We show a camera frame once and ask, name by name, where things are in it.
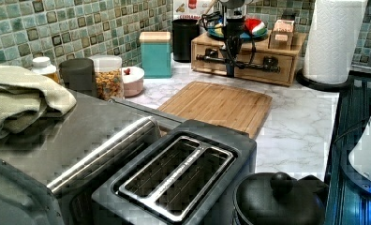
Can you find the paper towel roll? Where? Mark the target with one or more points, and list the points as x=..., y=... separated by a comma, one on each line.
x=332, y=39

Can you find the pink white sugar bowl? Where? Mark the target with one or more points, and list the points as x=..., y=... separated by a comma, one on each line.
x=133, y=81

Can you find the wooden drawer with black handle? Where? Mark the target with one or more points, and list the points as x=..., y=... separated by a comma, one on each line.
x=266, y=67

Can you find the black kettle with knob lid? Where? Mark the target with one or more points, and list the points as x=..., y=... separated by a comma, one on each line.
x=275, y=198

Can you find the black cylindrical container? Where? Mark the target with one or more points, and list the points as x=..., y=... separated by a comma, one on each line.
x=183, y=32

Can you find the folded beige towel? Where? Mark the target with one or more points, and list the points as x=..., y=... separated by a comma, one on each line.
x=26, y=96

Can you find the recipe poster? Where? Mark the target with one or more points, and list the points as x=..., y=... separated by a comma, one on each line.
x=191, y=9

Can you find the white-capped amber bottle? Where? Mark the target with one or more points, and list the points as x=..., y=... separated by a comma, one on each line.
x=42, y=65

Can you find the teal canister with wooden lid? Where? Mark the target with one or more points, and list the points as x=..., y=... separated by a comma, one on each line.
x=156, y=54

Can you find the glass cereal jar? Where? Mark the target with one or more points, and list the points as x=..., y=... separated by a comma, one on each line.
x=109, y=79

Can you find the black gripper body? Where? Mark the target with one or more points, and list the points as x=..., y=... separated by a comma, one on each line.
x=233, y=21

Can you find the bamboo cutting board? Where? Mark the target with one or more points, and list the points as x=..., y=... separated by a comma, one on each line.
x=221, y=105

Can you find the dark grey cup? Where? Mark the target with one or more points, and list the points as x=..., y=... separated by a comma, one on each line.
x=78, y=75

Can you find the blue plate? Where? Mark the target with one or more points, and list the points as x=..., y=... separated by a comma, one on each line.
x=216, y=33

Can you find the grey toaster oven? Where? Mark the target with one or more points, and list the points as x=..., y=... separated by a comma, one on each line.
x=49, y=171

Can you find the black paper towel holder base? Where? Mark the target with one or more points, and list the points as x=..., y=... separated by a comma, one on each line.
x=320, y=86

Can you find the small brown box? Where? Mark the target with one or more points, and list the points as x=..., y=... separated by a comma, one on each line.
x=282, y=35

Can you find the red white green toy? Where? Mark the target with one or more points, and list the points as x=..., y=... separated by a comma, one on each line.
x=255, y=27

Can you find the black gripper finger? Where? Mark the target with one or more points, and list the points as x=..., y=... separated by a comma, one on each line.
x=229, y=68

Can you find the black two-slot toaster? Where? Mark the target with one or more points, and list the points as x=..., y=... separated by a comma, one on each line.
x=184, y=178

